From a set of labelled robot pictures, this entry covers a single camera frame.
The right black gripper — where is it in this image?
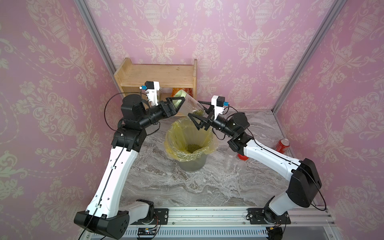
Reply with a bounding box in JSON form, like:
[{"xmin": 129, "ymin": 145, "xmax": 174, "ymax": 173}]
[{"xmin": 192, "ymin": 101, "xmax": 238, "ymax": 141}]

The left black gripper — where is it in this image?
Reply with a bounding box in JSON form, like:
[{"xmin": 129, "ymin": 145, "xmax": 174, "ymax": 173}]
[{"xmin": 138, "ymin": 97, "xmax": 186, "ymax": 130}]

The red jar lid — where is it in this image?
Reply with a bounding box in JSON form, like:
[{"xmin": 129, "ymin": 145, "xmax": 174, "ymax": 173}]
[{"xmin": 238, "ymin": 154, "xmax": 249, "ymax": 161}]

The jar with green lid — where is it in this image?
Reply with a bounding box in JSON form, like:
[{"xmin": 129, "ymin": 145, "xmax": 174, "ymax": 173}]
[{"xmin": 181, "ymin": 95, "xmax": 205, "ymax": 117}]

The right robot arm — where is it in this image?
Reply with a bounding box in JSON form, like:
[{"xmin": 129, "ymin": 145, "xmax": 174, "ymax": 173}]
[{"xmin": 188, "ymin": 106, "xmax": 322, "ymax": 224}]

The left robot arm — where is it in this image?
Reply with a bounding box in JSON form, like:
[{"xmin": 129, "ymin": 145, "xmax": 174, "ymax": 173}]
[{"xmin": 74, "ymin": 94, "xmax": 185, "ymax": 240}]

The pile of green mung beans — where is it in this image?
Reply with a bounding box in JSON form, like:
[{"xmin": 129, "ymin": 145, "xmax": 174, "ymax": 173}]
[{"xmin": 186, "ymin": 144, "xmax": 202, "ymax": 153}]

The orange snack bag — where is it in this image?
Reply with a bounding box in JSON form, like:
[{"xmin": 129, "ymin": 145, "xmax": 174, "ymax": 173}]
[{"xmin": 171, "ymin": 88, "xmax": 194, "ymax": 98}]

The mesh trash bin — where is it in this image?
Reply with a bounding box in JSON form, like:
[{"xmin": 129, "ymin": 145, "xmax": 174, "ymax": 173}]
[{"xmin": 167, "ymin": 118, "xmax": 215, "ymax": 172}]

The yellow plastic bin liner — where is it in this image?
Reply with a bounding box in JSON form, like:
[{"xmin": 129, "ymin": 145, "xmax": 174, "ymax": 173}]
[{"xmin": 164, "ymin": 116, "xmax": 219, "ymax": 163}]

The wooden two-tier shelf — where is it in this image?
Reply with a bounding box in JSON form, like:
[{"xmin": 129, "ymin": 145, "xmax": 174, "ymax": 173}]
[{"xmin": 114, "ymin": 58, "xmax": 198, "ymax": 101}]

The red soda can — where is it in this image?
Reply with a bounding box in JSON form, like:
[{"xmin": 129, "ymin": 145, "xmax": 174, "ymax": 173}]
[{"xmin": 275, "ymin": 138, "xmax": 290, "ymax": 154}]

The small electronics board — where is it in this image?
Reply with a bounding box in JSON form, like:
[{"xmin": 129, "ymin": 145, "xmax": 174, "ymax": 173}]
[{"xmin": 137, "ymin": 228, "xmax": 158, "ymax": 238}]

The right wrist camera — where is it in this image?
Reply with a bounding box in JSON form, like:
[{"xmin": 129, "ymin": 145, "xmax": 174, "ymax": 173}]
[{"xmin": 211, "ymin": 96, "xmax": 229, "ymax": 120}]

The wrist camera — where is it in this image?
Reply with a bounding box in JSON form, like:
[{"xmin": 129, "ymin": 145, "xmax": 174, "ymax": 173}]
[
  {"xmin": 140, "ymin": 81, "xmax": 160, "ymax": 106},
  {"xmin": 211, "ymin": 96, "xmax": 229, "ymax": 120}
]

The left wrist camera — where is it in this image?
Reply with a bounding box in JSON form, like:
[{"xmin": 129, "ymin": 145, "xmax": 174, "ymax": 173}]
[{"xmin": 140, "ymin": 81, "xmax": 160, "ymax": 106}]

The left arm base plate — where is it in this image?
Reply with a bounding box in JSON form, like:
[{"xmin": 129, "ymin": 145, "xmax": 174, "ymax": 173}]
[{"xmin": 130, "ymin": 208, "xmax": 169, "ymax": 225}]

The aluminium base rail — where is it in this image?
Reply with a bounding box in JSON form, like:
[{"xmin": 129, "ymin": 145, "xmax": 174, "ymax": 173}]
[{"xmin": 80, "ymin": 207, "xmax": 342, "ymax": 240}]

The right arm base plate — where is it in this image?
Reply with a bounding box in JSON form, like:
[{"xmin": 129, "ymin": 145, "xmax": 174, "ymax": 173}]
[{"xmin": 246, "ymin": 208, "xmax": 291, "ymax": 225}]

